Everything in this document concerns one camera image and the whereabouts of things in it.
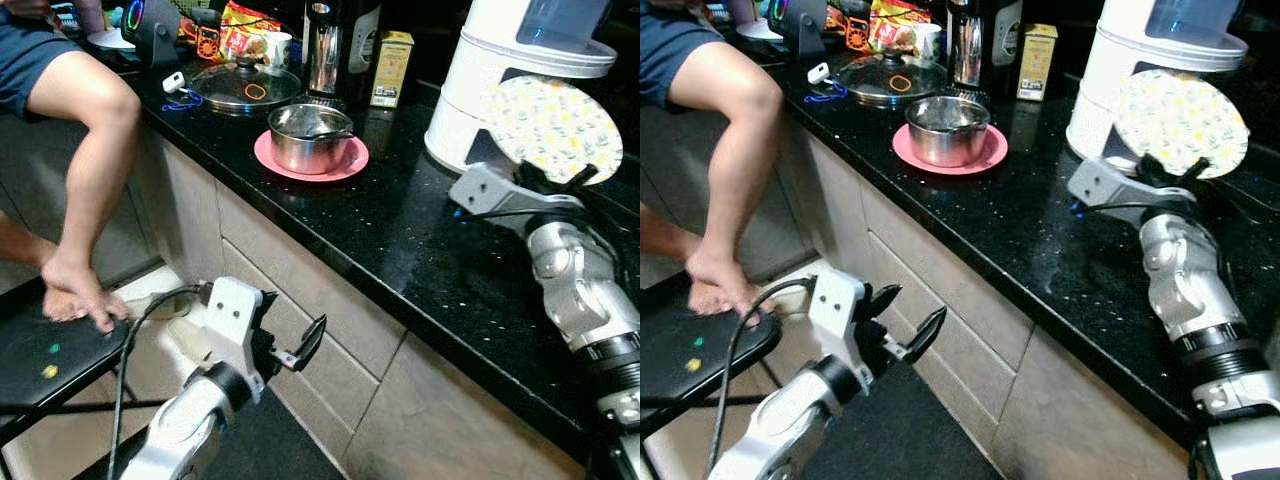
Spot orange black handheld device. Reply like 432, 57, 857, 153
843, 5, 873, 51
192, 10, 223, 61

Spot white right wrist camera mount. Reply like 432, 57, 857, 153
448, 162, 586, 236
1067, 158, 1201, 229

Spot black stool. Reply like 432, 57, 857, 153
0, 288, 171, 446
640, 298, 783, 433

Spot stainless steel pot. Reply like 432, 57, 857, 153
905, 95, 992, 168
267, 102, 355, 176

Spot person bare leg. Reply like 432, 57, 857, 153
0, 210, 91, 323
668, 42, 786, 316
640, 200, 736, 313
25, 50, 143, 333

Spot white tiered storage rack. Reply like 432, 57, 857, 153
1065, 0, 1263, 166
424, 0, 619, 176

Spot red yellow snack packet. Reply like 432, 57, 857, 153
218, 0, 286, 63
868, 0, 936, 53

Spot glass pot lid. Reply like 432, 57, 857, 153
835, 50, 949, 107
188, 57, 303, 114

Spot black floor mat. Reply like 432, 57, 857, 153
800, 360, 1006, 480
75, 385, 346, 480

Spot yellow cardboard box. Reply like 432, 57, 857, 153
1017, 23, 1059, 102
370, 30, 416, 109

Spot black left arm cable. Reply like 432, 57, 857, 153
105, 283, 213, 480
705, 277, 816, 480

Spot dark blue shorts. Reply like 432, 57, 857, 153
0, 10, 76, 121
640, 5, 713, 111

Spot pink round plate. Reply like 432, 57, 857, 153
253, 128, 370, 183
892, 122, 1009, 176

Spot grey cabinet panel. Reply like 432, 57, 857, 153
140, 125, 229, 293
790, 120, 881, 286

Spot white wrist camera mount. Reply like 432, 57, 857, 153
1067, 158, 1201, 229
808, 267, 869, 363
448, 162, 586, 236
203, 277, 266, 373

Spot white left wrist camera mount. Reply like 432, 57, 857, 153
203, 277, 266, 373
808, 267, 869, 363

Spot grey cabinet door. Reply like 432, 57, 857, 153
345, 335, 591, 480
990, 330, 1196, 480

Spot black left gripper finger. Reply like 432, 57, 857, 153
865, 283, 903, 322
276, 315, 329, 374
887, 306, 949, 364

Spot black steel coffee press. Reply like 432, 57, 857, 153
945, 0, 1026, 91
300, 0, 383, 101

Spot black speaker glowing ring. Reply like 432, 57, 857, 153
765, 0, 829, 56
120, 0, 181, 69

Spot grey drawer front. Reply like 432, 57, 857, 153
880, 290, 1016, 476
870, 232, 1041, 431
225, 290, 371, 473
865, 175, 1049, 376
215, 182, 408, 379
220, 238, 401, 431

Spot floral print round plate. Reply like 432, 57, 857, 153
1113, 68, 1251, 181
483, 76, 624, 187

